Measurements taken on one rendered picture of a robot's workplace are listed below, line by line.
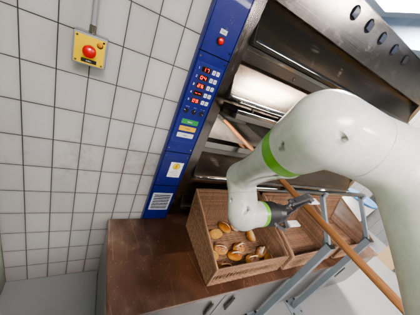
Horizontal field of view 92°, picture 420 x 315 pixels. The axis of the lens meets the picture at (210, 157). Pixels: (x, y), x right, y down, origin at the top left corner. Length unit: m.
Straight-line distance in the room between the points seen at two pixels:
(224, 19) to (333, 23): 0.61
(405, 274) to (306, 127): 0.21
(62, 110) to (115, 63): 0.29
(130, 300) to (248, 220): 0.69
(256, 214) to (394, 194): 0.41
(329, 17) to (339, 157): 1.06
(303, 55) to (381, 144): 0.97
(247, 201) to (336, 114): 0.44
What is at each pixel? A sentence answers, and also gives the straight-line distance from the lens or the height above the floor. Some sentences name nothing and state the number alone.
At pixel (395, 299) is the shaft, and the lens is 0.98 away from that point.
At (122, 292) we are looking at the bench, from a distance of 1.16.
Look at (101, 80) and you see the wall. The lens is 0.96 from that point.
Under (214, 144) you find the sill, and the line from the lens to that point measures 1.19.
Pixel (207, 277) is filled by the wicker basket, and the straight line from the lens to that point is 1.25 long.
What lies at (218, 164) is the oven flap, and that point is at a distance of 1.31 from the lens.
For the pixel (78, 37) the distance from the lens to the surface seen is 0.87.
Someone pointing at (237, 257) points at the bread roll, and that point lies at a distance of 1.41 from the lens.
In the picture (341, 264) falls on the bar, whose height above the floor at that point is 0.67.
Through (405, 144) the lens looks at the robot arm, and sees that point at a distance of 0.38.
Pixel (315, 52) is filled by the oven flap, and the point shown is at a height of 1.81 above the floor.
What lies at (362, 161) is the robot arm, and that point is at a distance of 0.36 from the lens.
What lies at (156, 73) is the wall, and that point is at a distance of 0.96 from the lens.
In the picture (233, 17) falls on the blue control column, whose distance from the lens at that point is 0.99.
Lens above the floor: 1.62
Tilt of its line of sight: 26 degrees down
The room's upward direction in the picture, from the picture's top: 25 degrees clockwise
